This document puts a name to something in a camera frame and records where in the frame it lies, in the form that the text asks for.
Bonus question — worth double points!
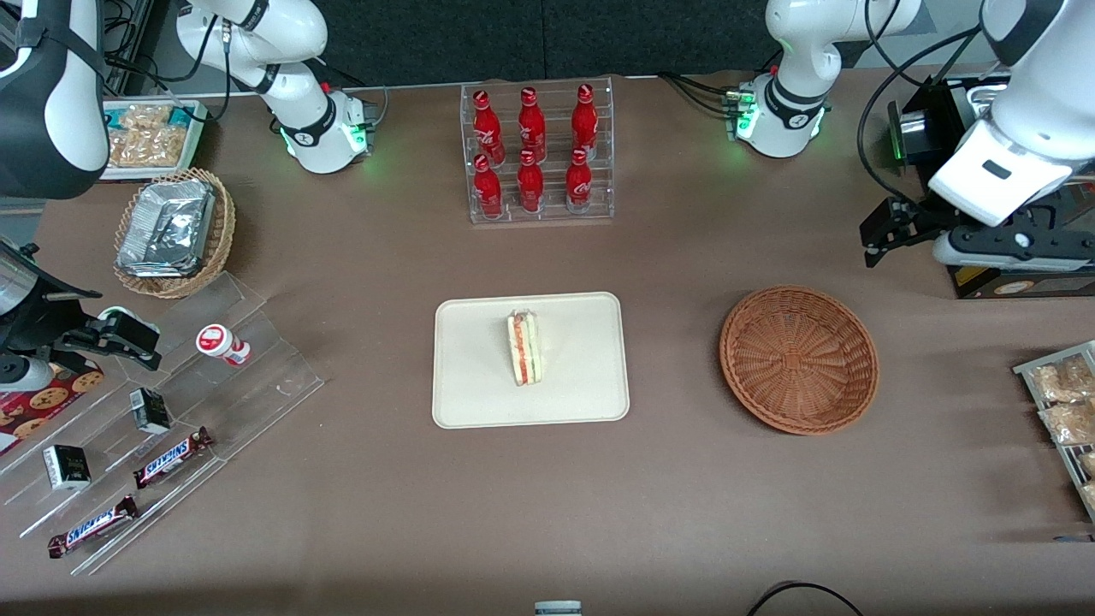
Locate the red white yogurt bottle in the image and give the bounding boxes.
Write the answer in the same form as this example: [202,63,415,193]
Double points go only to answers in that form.
[196,324,252,367]

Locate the brown round wicker basket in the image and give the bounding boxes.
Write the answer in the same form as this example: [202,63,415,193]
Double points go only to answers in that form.
[719,284,880,436]

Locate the small black carton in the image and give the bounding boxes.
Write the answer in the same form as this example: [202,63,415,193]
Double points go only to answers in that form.
[43,444,92,490]
[129,388,172,435]

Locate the black food warmer cabinet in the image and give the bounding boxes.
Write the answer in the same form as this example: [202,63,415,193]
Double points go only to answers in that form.
[888,73,1095,300]

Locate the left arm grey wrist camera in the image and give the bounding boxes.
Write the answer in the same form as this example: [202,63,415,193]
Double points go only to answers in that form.
[931,224,1095,272]

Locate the red cookie box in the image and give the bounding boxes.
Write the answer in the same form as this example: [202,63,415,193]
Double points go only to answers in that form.
[0,364,105,454]

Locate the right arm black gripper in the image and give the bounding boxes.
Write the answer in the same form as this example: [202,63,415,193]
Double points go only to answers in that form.
[0,242,163,370]

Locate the small white bottle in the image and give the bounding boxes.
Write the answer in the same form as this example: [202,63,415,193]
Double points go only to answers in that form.
[97,306,160,336]

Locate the clear bag of fried snacks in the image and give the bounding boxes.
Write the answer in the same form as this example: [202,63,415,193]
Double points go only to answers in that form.
[1039,400,1095,446]
[118,103,179,131]
[1031,355,1095,403]
[107,128,196,169]

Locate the silver foil pack stack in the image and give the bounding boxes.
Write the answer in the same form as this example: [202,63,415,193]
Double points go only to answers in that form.
[116,178,216,279]

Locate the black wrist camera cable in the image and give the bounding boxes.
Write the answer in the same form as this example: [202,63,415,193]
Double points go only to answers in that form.
[855,0,985,206]

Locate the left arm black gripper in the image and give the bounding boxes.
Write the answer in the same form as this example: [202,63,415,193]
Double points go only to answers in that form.
[860,198,959,268]

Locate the black arm base cables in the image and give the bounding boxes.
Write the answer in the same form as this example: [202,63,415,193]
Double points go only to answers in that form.
[657,72,738,119]

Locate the clear acrylic stepped display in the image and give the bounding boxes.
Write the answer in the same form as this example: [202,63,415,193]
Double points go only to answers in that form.
[0,272,326,577]

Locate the triangular sandwich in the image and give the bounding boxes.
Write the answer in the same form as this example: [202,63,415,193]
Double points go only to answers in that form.
[506,309,542,387]

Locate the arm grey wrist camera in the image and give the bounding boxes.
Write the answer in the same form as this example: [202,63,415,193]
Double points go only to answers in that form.
[931,224,1095,272]
[0,353,55,394]

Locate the brown Snickers bar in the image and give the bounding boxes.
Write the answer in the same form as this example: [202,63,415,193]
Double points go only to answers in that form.
[133,426,215,489]
[47,495,139,559]

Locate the red cola bottle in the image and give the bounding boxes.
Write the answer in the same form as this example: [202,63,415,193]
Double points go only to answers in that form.
[516,150,546,214]
[472,154,504,220]
[517,86,548,163]
[472,89,506,165]
[565,147,593,215]
[571,83,600,159]

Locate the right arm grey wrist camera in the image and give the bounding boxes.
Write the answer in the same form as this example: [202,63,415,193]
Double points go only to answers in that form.
[0,353,55,394]

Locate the tan oval wicker basket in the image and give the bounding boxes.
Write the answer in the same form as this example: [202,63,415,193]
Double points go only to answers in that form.
[113,167,237,299]

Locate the white snack tray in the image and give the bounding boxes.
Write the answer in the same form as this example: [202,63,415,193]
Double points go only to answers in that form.
[98,98,209,182]

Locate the clear acrylic bottle rack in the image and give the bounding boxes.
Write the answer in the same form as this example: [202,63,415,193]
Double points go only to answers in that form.
[459,75,616,225]

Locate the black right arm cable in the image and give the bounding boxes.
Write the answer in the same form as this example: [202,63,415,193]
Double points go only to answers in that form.
[103,0,234,121]

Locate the tray of packaged snacks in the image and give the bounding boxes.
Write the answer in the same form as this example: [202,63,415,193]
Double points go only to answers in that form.
[1014,341,1095,523]

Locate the cream plastic tray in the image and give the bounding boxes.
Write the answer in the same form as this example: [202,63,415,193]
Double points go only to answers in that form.
[432,292,631,429]

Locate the black floor cable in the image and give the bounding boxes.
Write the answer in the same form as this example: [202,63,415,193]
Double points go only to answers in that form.
[746,581,865,616]

